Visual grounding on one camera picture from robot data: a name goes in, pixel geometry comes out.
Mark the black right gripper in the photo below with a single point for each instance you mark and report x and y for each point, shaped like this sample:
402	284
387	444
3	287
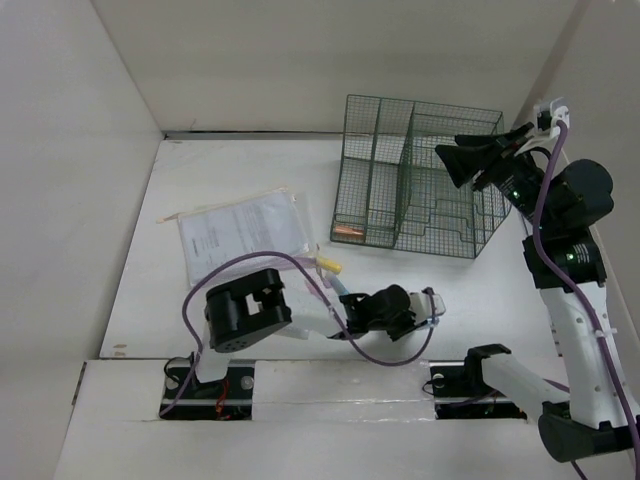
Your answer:
467	157

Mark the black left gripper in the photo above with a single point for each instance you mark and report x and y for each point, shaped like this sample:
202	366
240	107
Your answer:
408	322

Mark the orange highlighter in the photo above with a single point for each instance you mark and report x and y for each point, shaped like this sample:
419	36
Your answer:
348	231

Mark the clear zipper document pouch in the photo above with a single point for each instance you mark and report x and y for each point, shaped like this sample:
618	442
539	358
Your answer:
276	220

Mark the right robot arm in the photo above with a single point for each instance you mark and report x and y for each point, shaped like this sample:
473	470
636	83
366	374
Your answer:
596	414

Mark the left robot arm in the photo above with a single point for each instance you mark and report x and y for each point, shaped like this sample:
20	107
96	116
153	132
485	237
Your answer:
245	311

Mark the blue highlighter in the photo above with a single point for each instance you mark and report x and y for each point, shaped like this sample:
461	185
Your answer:
337	285

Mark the yellow highlighter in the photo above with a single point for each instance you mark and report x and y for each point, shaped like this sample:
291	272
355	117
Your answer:
328	265

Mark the pink purple highlighter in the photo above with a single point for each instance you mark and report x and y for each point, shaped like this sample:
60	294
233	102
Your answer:
316	289

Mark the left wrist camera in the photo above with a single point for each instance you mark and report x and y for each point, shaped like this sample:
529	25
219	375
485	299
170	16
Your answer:
427	308

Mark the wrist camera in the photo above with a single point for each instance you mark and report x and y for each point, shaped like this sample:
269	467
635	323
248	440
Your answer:
547	115
427	308

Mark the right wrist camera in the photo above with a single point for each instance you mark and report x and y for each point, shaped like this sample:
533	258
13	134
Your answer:
547	115

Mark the green wire mesh organizer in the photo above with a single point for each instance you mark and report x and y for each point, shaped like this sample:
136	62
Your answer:
394	187

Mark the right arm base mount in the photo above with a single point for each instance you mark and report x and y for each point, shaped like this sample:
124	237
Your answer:
459	392

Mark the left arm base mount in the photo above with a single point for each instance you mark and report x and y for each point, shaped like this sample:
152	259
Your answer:
228	399

